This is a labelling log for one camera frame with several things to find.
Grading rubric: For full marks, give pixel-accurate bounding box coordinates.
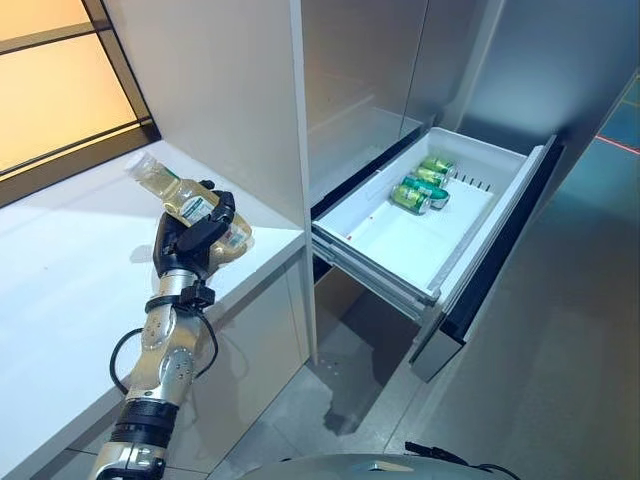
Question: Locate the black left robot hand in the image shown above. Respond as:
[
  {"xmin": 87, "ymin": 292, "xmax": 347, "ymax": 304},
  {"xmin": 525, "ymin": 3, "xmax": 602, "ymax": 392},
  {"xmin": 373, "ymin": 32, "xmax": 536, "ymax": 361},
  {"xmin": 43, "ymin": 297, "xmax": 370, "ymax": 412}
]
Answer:
[{"xmin": 151, "ymin": 177, "xmax": 238, "ymax": 280}]

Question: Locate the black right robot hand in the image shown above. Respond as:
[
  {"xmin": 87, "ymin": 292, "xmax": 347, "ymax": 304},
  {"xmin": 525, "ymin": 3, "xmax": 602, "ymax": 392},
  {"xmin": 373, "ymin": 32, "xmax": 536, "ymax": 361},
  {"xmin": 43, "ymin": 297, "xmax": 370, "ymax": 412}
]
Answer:
[{"xmin": 404, "ymin": 439, "xmax": 475, "ymax": 470}]

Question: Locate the yellow tea plastic bottle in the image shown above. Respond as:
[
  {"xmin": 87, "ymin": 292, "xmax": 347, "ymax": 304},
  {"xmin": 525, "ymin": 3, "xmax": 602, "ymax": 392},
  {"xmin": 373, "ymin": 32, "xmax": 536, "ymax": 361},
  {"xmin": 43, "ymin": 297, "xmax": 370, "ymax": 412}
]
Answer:
[{"xmin": 124, "ymin": 152, "xmax": 255, "ymax": 266}]

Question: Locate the white fridge drawer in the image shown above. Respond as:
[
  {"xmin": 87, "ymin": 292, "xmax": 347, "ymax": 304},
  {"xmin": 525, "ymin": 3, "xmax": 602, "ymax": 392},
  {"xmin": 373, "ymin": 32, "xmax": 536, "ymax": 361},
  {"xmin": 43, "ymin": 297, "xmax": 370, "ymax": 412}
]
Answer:
[{"xmin": 310, "ymin": 124, "xmax": 564, "ymax": 385}]

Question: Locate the stainless steel fridge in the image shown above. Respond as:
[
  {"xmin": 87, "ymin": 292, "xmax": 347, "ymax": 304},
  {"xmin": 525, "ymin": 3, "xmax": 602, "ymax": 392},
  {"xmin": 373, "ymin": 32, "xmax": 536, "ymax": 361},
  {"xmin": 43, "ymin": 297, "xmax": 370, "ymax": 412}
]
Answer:
[{"xmin": 299, "ymin": 0, "xmax": 640, "ymax": 386}]

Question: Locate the grey robot torso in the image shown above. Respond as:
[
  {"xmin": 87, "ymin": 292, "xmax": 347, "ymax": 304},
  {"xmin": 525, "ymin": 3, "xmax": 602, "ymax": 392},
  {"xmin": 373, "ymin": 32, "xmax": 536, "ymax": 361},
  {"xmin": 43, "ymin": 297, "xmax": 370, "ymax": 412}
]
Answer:
[{"xmin": 259, "ymin": 451, "xmax": 481, "ymax": 480}]

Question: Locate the white counter cabinet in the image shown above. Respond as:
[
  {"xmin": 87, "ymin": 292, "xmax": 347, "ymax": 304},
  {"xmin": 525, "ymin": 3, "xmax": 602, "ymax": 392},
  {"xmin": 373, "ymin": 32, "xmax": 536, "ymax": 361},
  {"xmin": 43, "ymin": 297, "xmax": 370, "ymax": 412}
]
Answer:
[{"xmin": 0, "ymin": 139, "xmax": 316, "ymax": 480}]

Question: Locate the tall white cabinet panel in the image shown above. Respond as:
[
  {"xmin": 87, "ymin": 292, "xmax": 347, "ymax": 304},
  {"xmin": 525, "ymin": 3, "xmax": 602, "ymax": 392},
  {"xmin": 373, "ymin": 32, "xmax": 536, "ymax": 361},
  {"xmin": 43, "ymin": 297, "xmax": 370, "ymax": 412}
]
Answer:
[{"xmin": 102, "ymin": 0, "xmax": 319, "ymax": 371}]

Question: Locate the light green drink can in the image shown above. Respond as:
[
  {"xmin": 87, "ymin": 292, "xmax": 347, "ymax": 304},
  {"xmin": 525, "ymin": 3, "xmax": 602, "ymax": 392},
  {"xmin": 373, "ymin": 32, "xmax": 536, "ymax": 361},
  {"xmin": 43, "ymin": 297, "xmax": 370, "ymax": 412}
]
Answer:
[
  {"xmin": 412, "ymin": 166, "xmax": 450, "ymax": 189},
  {"xmin": 419, "ymin": 155, "xmax": 459, "ymax": 178},
  {"xmin": 390, "ymin": 183, "xmax": 432, "ymax": 217}
]

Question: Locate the teal green drink can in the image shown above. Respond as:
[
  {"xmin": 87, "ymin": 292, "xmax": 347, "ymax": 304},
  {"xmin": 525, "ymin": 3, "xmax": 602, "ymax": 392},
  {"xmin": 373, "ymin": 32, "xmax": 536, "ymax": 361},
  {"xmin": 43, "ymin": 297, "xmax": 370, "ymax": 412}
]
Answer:
[{"xmin": 401, "ymin": 174, "xmax": 451, "ymax": 211}]

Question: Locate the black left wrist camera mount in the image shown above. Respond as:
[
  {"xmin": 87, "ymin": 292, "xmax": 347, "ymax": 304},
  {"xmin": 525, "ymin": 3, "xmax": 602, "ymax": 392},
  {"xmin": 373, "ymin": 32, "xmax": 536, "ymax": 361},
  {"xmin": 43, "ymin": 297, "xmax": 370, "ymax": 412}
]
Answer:
[{"xmin": 144, "ymin": 282, "xmax": 217, "ymax": 314}]

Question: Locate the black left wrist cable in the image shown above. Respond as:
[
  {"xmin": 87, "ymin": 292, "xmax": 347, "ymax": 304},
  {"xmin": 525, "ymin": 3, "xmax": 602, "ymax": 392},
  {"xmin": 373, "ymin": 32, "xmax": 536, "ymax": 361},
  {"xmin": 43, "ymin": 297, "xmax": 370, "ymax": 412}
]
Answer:
[{"xmin": 109, "ymin": 307, "xmax": 220, "ymax": 397}]

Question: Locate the orange window with dark frame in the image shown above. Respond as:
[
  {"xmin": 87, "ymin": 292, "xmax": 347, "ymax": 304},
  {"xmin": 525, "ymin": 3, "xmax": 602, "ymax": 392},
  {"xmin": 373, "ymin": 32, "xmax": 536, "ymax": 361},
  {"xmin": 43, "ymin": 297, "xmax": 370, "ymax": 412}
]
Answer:
[{"xmin": 0, "ymin": 0, "xmax": 162, "ymax": 209}]

